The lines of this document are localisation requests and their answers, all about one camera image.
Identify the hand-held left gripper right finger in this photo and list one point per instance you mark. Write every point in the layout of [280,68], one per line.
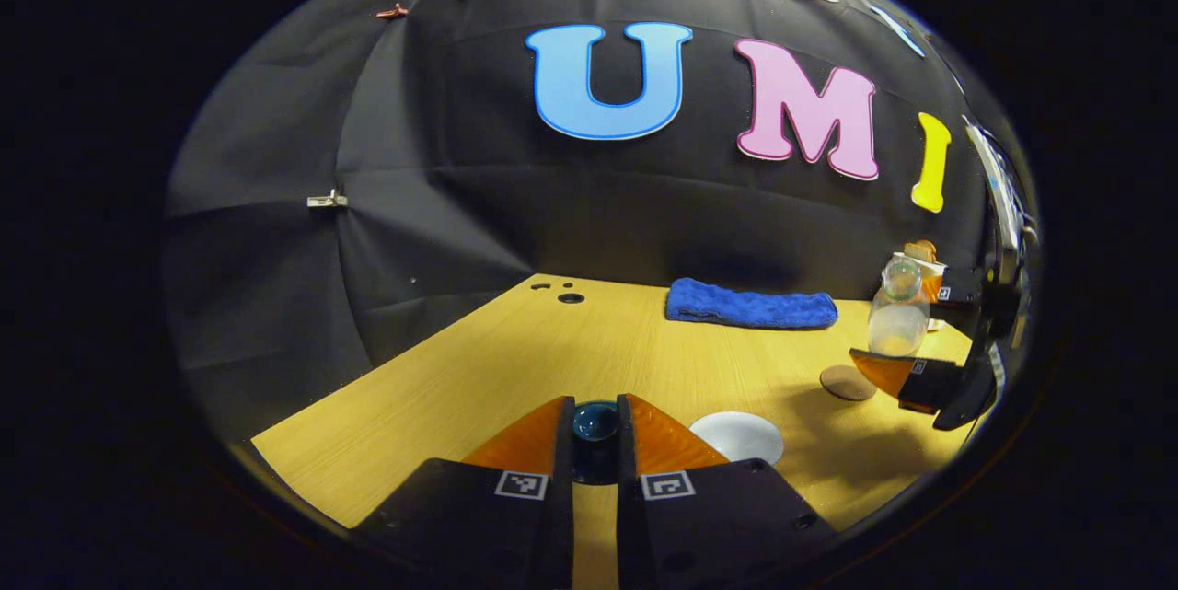
[630,526]

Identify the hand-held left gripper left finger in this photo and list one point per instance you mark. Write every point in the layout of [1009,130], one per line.
[561,516]

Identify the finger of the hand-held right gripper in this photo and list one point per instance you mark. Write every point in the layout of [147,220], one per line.
[934,383]
[962,288]

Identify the clear plastic water bottle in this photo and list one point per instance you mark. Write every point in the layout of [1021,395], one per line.
[897,318]

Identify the round brown coaster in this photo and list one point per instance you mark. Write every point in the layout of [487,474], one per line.
[847,383]

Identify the white teacup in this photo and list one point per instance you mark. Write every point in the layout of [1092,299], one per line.
[736,436]

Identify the white toaster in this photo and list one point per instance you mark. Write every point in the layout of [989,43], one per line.
[933,270]

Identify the toast slice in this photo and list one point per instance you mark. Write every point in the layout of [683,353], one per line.
[914,252]
[929,249]

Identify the blue towel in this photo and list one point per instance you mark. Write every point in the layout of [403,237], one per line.
[750,305]

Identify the black backdrop cloth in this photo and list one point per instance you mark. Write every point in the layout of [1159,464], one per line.
[515,203]

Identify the silver metal clip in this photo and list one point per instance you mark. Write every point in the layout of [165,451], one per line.
[327,200]

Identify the copper metal clip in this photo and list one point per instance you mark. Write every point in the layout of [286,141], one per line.
[393,12]

